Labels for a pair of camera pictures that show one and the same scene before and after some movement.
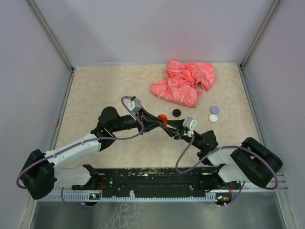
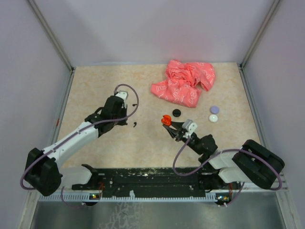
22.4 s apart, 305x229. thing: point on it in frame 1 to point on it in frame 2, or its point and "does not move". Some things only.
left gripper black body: (140, 122) to (123, 113)
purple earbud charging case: (214, 109) does not move
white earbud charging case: (213, 118) does not move
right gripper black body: (180, 135) does not move
